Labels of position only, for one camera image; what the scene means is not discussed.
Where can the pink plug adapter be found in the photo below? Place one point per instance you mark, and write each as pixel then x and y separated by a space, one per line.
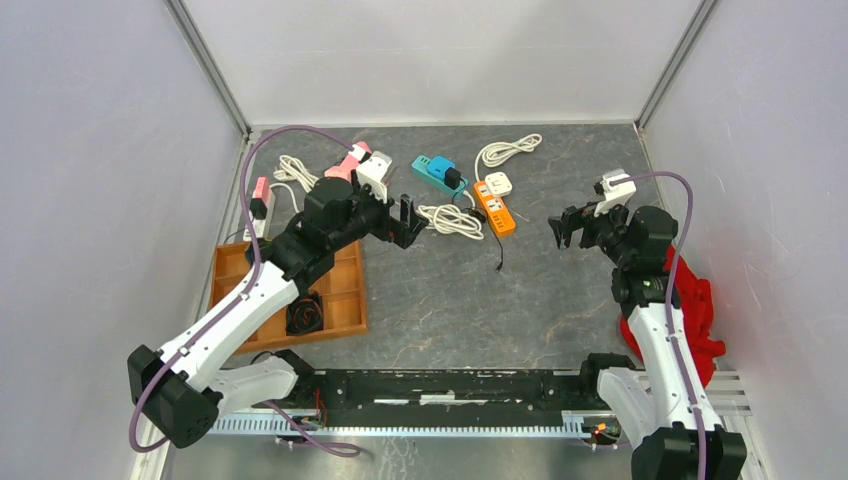
pixel 261 189

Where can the dark rolled cloth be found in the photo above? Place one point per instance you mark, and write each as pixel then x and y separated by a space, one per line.
pixel 305 315

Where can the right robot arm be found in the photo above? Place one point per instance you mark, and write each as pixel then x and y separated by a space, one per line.
pixel 670 423

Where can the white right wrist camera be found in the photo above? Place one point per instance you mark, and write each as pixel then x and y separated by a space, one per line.
pixel 616 188

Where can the red cloth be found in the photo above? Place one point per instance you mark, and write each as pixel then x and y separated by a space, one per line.
pixel 698 312

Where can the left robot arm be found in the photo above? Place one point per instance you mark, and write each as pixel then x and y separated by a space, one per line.
pixel 182 387

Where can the pink triangular power strip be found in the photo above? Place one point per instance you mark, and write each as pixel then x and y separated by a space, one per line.
pixel 349 162

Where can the orange power strip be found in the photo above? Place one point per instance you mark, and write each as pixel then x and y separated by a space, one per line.
pixel 498 215

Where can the orange wooden tray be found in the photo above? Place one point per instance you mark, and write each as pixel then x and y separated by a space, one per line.
pixel 342 292

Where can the white power strip left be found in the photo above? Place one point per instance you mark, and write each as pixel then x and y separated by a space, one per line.
pixel 262 227

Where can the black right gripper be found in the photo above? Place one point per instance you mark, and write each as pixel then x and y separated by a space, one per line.
pixel 573 218

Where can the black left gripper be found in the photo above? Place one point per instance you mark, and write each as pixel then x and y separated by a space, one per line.
pixel 403 234

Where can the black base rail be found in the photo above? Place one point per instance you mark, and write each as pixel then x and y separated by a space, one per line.
pixel 458 400

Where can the teal power strip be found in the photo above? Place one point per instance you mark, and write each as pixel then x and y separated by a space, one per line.
pixel 419 168

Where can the blue square plug adapter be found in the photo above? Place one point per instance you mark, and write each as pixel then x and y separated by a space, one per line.
pixel 437 166

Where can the black power adapter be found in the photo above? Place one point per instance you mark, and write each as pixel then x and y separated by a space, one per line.
pixel 452 178

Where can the white square plug adapter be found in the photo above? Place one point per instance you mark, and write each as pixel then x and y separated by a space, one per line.
pixel 498 184

